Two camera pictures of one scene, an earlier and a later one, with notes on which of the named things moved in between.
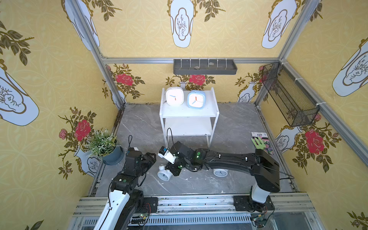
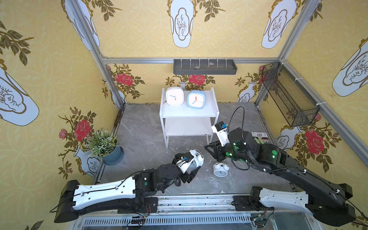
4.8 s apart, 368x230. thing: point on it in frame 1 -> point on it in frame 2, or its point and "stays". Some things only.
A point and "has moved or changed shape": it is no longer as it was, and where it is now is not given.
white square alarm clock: (175, 96) stays
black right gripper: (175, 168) -> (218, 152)
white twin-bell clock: (165, 175) has moved or changed shape
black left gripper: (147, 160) -> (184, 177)
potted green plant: (103, 144) stays
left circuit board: (138, 218) stays
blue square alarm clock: (196, 99) stays
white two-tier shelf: (182, 120) stays
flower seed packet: (263, 136) stays
